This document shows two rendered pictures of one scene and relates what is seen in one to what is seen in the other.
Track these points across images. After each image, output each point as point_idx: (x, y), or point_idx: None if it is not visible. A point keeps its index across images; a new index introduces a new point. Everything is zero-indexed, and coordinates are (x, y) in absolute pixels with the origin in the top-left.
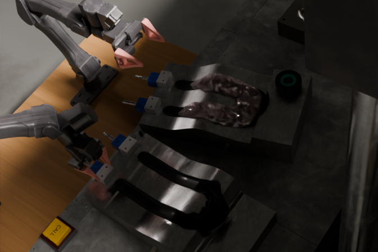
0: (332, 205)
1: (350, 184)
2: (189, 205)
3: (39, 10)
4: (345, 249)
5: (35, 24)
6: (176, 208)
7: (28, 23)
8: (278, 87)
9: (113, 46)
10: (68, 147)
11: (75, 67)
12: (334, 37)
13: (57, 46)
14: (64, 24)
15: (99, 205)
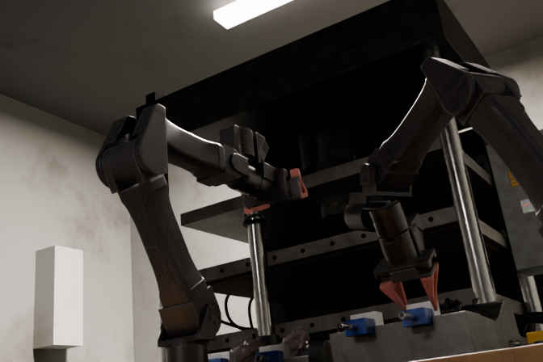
0: None
1: (455, 125)
2: (446, 309)
3: (174, 141)
4: (473, 204)
5: (157, 178)
6: (454, 311)
7: (155, 170)
8: (274, 334)
9: (286, 170)
10: (410, 227)
11: (204, 288)
12: (443, 19)
13: (173, 244)
14: (216, 162)
15: (477, 314)
